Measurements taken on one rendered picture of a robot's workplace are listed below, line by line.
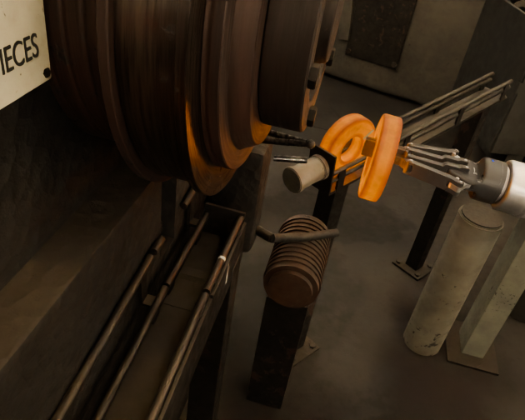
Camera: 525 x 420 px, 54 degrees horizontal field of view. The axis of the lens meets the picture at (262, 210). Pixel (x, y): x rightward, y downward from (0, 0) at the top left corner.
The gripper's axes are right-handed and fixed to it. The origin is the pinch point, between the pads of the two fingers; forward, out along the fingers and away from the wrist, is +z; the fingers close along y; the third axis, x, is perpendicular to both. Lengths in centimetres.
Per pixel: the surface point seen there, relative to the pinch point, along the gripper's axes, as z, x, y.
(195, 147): 21, 16, -43
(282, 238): 12.8, -25.5, 0.4
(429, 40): -30, -40, 237
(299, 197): 15, -84, 106
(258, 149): 21.2, -5.4, -2.4
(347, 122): 6.9, -6.9, 22.8
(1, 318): 34, 1, -56
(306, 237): 8.2, -28.1, 6.5
